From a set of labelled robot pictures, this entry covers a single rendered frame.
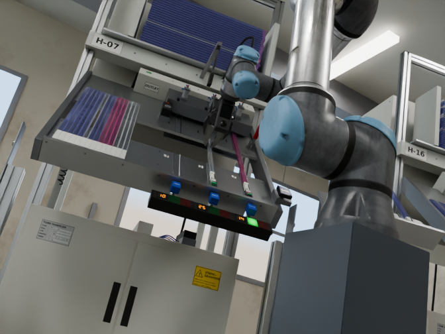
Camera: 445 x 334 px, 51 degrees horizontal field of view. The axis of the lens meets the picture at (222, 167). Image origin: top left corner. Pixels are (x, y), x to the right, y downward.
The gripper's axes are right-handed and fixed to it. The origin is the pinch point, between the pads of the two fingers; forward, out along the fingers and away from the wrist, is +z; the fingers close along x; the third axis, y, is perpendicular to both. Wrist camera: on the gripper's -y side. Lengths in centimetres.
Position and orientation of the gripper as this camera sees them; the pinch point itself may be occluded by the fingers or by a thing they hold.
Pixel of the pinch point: (209, 144)
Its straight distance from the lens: 160.6
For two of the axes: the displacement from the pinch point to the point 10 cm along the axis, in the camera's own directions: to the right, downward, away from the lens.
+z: -3.6, 7.6, 5.5
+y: 0.0, -5.9, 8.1
